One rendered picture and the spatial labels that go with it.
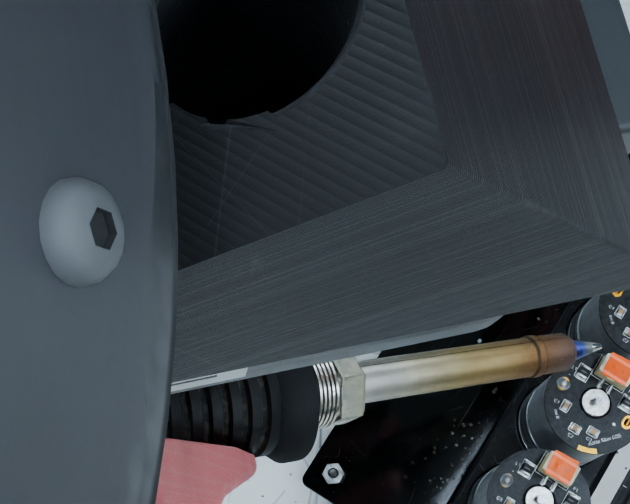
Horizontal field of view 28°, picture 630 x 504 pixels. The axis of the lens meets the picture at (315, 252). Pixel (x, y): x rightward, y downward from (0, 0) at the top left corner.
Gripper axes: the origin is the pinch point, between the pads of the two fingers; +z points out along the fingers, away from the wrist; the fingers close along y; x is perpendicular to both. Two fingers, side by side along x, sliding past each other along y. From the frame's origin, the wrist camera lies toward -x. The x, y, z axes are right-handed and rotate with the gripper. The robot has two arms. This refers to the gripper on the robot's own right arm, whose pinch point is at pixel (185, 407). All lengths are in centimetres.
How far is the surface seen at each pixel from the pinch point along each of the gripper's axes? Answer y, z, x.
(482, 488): -2.0, 12.4, -0.3
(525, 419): -0.4, 14.5, -1.2
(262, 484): -0.3, 13.7, 6.8
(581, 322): 1.7, 14.9, -3.3
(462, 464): -1.1, 15.5, 1.3
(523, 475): -2.0, 11.3, -1.8
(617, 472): -2.2, 18.6, -2.1
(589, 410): -0.8, 12.2, -3.6
